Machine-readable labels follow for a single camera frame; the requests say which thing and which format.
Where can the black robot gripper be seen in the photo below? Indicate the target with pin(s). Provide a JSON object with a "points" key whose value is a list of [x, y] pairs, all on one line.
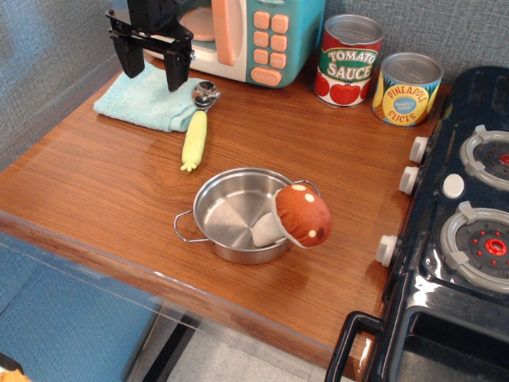
{"points": [[154, 26]]}

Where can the light blue cloth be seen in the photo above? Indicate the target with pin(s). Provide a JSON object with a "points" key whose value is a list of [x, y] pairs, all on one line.
{"points": [[146, 101]]}

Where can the spoon with green handle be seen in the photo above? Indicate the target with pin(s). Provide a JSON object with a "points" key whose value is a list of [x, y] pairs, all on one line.
{"points": [[205, 94]]}

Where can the toy microwave oven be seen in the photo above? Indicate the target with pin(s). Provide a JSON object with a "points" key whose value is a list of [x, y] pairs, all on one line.
{"points": [[265, 43]]}

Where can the small steel pot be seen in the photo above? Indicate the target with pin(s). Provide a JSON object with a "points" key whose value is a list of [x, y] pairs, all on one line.
{"points": [[228, 206]]}

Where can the tomato sauce can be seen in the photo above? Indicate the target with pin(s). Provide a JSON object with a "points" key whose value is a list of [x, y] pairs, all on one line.
{"points": [[349, 52]]}

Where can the brown plush mushroom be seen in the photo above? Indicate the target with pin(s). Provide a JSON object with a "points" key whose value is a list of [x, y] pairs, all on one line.
{"points": [[297, 213]]}

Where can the pineapple slices can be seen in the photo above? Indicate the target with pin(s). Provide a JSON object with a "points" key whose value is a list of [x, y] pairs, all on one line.
{"points": [[407, 87]]}

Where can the clear acrylic table guard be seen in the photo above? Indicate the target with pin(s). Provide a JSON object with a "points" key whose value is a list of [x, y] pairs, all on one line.
{"points": [[296, 303]]}

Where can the white stove knob upper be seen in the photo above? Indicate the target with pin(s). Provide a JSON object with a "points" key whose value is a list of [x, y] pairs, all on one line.
{"points": [[418, 148]]}

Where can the white stove knob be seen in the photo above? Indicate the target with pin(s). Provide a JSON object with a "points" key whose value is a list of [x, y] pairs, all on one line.
{"points": [[418, 148], [385, 250], [408, 179]]}

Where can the white stove knob middle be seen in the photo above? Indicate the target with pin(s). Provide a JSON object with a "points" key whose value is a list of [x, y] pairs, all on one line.
{"points": [[408, 179]]}

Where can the white stove knob lower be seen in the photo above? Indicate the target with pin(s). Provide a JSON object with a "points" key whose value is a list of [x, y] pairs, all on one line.
{"points": [[385, 250]]}

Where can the orange object bottom left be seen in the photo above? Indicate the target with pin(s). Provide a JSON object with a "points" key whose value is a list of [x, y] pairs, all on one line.
{"points": [[11, 371]]}

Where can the black toy stove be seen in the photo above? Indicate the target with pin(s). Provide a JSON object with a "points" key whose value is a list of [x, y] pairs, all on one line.
{"points": [[445, 301]]}

